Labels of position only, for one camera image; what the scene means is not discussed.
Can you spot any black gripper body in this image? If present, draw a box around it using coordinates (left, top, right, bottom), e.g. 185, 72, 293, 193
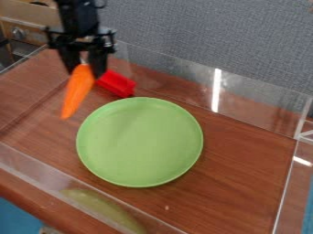
44, 27, 118, 53

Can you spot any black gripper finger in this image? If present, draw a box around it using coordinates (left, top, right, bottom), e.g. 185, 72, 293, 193
59, 47, 81, 73
89, 46, 107, 79

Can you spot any orange toy carrot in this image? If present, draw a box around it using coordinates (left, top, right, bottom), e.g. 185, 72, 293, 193
62, 58, 95, 119

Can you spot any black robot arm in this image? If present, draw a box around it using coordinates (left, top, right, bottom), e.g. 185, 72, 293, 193
44, 0, 117, 80

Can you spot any red plastic block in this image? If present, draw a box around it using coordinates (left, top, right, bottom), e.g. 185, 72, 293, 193
97, 69, 135, 98

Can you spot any cardboard box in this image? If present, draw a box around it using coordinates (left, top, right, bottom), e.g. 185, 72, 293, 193
0, 0, 62, 27

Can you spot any green round plate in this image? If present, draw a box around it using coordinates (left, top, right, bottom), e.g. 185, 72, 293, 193
77, 97, 204, 187

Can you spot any clear acrylic tray wall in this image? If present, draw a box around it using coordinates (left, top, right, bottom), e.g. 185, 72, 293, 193
0, 44, 313, 234

